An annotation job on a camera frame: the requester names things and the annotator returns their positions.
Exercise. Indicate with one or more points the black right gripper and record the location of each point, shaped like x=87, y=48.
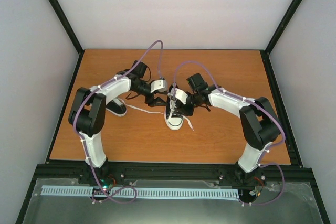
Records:
x=186, y=111

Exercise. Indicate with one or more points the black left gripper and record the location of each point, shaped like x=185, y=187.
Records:
x=158, y=99

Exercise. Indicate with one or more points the black canvas sneaker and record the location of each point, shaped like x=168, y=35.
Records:
x=173, y=119
x=116, y=107

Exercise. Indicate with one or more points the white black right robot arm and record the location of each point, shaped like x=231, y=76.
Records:
x=260, y=125

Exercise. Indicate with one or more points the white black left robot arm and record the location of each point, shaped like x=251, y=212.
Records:
x=88, y=111

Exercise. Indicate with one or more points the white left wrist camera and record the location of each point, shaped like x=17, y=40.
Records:
x=158, y=86

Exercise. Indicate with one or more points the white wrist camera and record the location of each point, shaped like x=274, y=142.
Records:
x=158, y=86
x=178, y=94

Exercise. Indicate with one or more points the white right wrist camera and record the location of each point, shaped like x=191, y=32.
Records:
x=178, y=94

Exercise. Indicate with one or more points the black aluminium frame rail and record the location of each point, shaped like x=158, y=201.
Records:
x=134, y=171

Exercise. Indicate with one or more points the light blue slotted cable duct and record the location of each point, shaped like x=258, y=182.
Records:
x=141, y=193

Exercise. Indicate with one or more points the black left corner frame post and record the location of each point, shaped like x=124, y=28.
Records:
x=66, y=25

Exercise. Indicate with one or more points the black corner frame post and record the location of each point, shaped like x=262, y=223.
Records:
x=66, y=25
x=291, y=10

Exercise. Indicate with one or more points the black right corner frame post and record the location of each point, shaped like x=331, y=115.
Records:
x=291, y=10

